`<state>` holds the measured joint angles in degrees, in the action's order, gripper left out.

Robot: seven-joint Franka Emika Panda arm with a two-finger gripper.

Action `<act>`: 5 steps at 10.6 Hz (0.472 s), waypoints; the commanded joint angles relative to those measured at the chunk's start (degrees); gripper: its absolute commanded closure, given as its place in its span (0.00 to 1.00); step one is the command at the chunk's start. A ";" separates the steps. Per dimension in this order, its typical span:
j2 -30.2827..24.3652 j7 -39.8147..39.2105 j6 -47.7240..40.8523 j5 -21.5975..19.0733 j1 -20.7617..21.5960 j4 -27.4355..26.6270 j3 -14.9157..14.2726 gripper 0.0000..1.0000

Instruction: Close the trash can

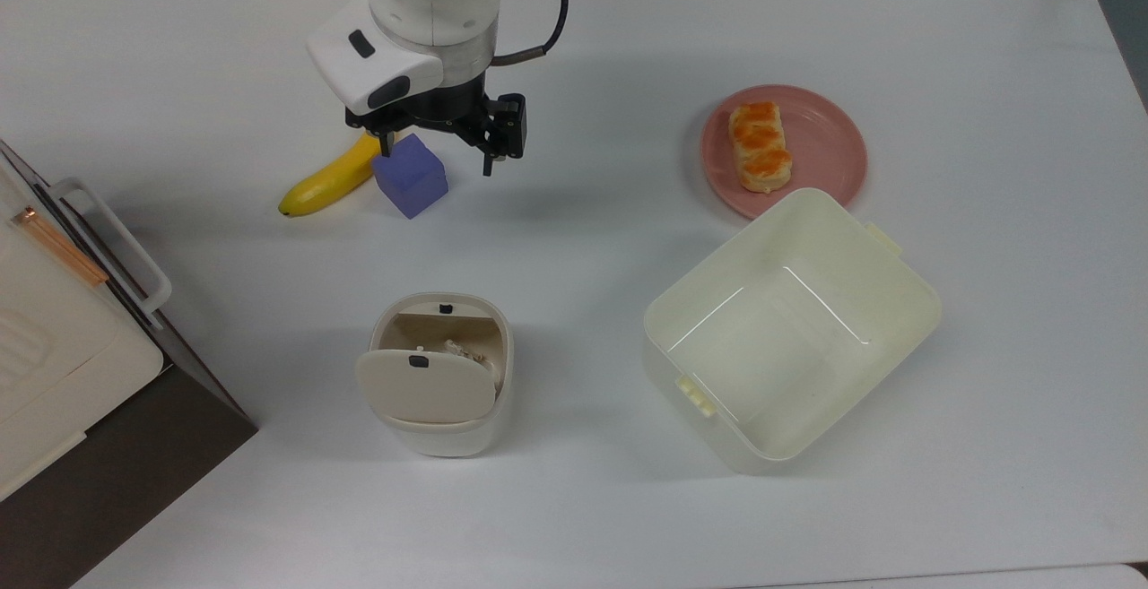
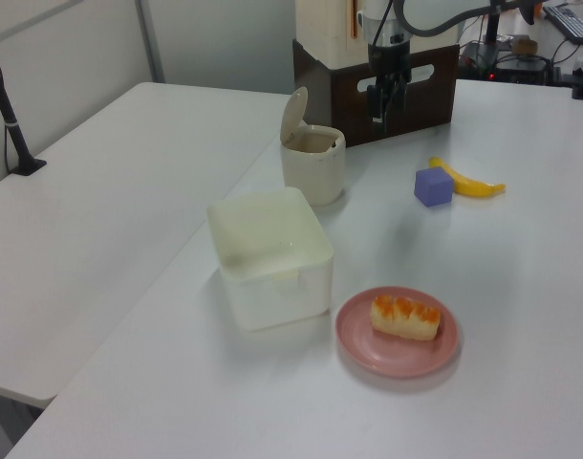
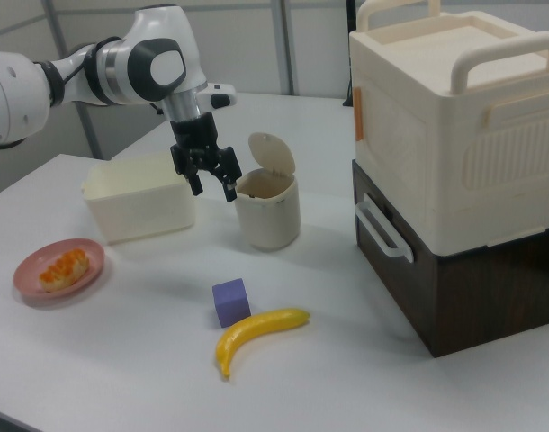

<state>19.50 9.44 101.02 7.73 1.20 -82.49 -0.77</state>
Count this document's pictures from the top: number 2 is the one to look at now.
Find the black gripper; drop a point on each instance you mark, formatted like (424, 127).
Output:
(389, 59)

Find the beige trash can lid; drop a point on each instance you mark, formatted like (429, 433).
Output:
(292, 112)

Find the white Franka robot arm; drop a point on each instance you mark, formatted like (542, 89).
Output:
(375, 9)

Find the beige trash can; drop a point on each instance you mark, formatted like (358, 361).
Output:
(313, 174)

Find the purple cube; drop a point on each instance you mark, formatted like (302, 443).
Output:
(432, 187)

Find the yellow toy banana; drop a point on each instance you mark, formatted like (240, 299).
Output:
(473, 187)

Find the black monitor stand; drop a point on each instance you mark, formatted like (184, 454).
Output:
(492, 26)

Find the black electronics box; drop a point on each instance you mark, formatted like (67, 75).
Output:
(521, 67)

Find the brown tape roll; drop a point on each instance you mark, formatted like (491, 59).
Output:
(524, 45)

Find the black keyboard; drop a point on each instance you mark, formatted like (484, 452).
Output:
(571, 20)

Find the white square plastic container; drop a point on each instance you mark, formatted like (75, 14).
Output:
(277, 287)

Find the toy bread roll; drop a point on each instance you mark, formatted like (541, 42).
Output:
(406, 318)

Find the pink plate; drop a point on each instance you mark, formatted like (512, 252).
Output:
(396, 356)

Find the black camera stand pole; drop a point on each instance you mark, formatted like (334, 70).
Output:
(12, 129)

